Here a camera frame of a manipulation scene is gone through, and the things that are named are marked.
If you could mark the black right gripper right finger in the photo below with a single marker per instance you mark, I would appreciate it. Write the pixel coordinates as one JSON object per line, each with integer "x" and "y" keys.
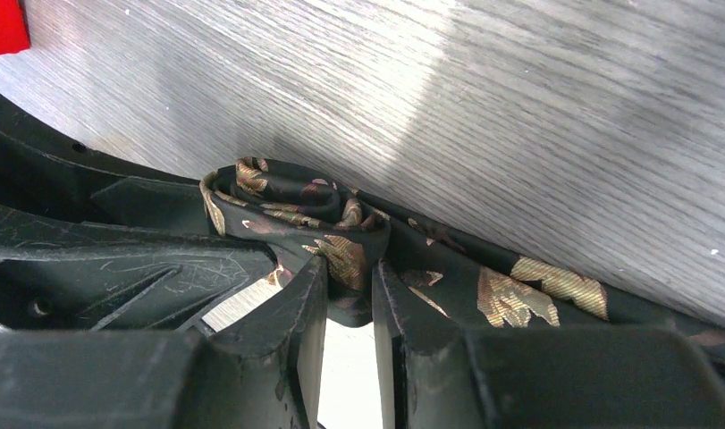
{"x": 434, "y": 374}

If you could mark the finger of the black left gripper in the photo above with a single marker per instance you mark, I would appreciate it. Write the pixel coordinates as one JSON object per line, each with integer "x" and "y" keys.
{"x": 89, "y": 241}

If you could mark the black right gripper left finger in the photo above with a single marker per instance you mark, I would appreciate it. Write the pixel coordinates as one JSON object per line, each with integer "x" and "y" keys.
{"x": 261, "y": 372}

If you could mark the black gold floral tie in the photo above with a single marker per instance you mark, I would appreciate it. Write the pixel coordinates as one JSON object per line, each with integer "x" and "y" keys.
{"x": 304, "y": 213}

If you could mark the red white toy block truck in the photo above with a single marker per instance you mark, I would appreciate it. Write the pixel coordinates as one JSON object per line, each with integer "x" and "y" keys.
{"x": 14, "y": 36}

